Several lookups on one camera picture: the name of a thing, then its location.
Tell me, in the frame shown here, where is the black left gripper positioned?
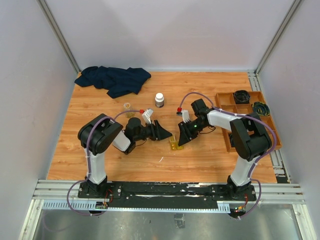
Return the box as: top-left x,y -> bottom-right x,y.
134,120 -> 173,142

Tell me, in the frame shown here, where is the dark navy crumpled cloth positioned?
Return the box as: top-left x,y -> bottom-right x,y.
74,66 -> 152,99

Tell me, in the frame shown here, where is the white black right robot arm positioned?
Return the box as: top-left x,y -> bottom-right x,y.
176,98 -> 272,200

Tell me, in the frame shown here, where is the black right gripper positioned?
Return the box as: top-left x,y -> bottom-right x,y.
178,118 -> 207,147

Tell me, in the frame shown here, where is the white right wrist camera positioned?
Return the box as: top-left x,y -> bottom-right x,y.
176,109 -> 191,123

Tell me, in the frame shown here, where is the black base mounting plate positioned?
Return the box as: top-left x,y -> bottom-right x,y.
87,181 -> 257,206

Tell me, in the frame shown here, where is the black rolled tie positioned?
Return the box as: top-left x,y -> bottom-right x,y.
233,90 -> 251,105

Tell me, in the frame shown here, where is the white capped pill bottle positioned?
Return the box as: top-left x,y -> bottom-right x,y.
154,92 -> 165,108

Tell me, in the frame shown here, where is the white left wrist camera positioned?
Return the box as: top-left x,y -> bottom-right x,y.
141,108 -> 154,124

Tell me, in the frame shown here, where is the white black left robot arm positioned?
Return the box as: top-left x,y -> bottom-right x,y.
77,113 -> 173,199

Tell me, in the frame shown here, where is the right aluminium frame post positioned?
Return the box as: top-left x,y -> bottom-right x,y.
254,0 -> 304,76

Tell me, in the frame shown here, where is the brown wooden compartment tray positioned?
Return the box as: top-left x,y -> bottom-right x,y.
215,90 -> 283,153

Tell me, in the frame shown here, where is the left aluminium frame post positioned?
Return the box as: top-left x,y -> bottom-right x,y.
36,0 -> 81,73

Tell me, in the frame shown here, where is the yellow translucent pill organizer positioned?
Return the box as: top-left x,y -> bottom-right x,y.
168,135 -> 184,151

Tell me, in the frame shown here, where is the aluminium frame post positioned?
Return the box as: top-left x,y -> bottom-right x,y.
254,0 -> 304,76
36,0 -> 81,73

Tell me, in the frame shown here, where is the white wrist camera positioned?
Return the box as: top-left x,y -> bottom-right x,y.
176,109 -> 191,123
141,108 -> 154,124

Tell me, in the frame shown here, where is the blue yellow rolled tie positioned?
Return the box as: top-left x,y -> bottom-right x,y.
252,101 -> 270,117

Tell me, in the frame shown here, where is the white slotted cable duct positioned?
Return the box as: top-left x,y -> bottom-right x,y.
42,200 -> 231,214

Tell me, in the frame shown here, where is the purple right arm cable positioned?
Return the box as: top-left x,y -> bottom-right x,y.
176,91 -> 278,221

